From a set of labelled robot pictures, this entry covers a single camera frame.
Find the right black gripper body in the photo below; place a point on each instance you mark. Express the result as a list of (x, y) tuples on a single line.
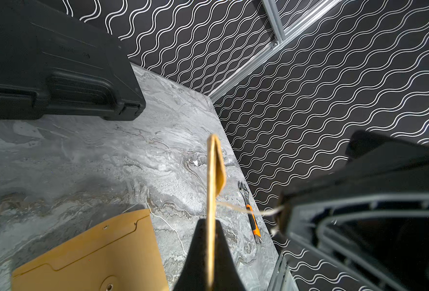
[(371, 217)]

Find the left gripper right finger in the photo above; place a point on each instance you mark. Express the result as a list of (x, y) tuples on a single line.
[(226, 277)]

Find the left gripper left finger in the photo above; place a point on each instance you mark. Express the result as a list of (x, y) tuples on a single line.
[(193, 275)]

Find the brown file bag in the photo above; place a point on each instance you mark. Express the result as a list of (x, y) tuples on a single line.
[(216, 180), (118, 254)]

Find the black plastic tool case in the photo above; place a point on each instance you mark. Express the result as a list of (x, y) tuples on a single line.
[(53, 64)]

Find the orange handled adjustable wrench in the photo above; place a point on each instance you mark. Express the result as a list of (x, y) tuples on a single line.
[(253, 223)]

